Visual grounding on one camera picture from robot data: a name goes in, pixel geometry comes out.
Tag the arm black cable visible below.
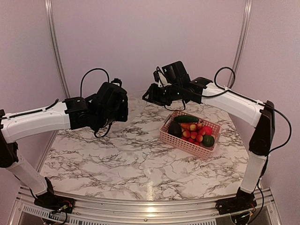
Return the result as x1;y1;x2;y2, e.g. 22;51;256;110
80;67;113;138
164;67;293;202

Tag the aluminium front table rail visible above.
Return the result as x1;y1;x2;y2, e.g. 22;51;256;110
8;187;282;225

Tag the aluminium corner post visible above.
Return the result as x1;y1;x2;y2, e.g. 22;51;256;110
45;0;70;98
232;0;253;73

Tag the pink plastic basket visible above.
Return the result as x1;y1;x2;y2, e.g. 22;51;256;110
159;111;222;160

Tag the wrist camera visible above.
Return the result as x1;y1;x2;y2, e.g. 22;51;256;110
153;67;171;88
111;78;122;87

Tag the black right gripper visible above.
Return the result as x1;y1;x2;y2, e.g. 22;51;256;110
143;82;182;106

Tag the green cucumber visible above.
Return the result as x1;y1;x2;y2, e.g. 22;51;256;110
174;115;199;123

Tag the right aluminium corner post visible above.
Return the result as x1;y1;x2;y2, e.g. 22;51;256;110
232;0;253;73

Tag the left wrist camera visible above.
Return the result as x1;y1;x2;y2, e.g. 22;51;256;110
111;78;122;87

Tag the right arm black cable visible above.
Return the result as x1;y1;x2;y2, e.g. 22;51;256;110
164;67;293;202

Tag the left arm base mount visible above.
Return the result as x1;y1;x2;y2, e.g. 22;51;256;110
34;195;75;213

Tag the left aluminium corner post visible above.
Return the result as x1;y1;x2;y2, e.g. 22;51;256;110
45;0;70;98

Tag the orange carrot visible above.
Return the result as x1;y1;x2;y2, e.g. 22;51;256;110
180;123;191;130

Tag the green avocado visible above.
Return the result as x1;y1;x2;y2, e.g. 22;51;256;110
202;135;215;148

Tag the dark purple eggplant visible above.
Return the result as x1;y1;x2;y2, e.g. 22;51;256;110
168;121;182;138

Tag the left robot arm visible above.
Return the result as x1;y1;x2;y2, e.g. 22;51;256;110
0;79;128;209

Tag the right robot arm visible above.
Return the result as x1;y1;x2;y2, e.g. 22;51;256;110
142;61;275;210

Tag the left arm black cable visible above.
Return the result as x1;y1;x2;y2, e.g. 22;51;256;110
80;67;113;138

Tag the red strawberry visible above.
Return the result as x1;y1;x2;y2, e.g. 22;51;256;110
202;126;213;135

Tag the bunch of red lychees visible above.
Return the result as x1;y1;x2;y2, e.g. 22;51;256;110
181;122;205;145

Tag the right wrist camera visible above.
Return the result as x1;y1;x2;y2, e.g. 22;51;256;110
153;67;171;88

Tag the clear zip top bag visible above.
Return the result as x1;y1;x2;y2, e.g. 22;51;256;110
127;91;147;122

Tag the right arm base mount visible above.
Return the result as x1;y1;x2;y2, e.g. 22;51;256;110
215;197;257;215

